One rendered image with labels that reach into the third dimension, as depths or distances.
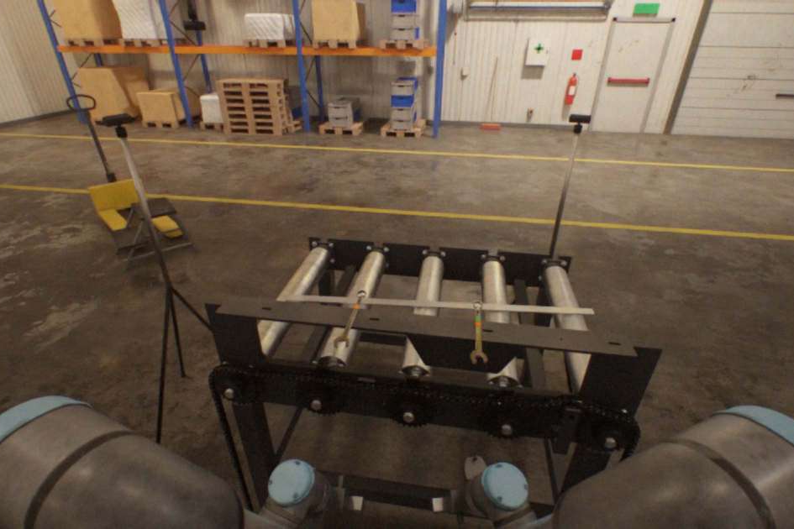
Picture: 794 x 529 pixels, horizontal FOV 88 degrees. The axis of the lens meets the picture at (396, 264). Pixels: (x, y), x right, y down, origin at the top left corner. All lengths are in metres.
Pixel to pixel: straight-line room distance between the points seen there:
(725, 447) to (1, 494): 0.66
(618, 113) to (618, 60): 1.07
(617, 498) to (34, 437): 0.55
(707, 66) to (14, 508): 11.01
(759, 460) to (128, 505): 0.56
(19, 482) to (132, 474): 0.09
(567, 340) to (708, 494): 0.80
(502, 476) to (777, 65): 11.01
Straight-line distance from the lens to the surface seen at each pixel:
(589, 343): 1.25
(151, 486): 0.47
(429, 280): 1.88
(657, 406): 2.96
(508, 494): 1.00
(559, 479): 1.97
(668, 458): 0.49
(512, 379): 1.46
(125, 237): 4.51
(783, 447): 0.55
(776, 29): 11.43
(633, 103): 10.60
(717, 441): 0.52
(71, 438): 0.52
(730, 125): 11.48
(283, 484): 1.01
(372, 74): 10.25
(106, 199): 5.80
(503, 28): 10.00
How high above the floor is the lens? 1.90
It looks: 30 degrees down
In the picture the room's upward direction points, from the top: straight up
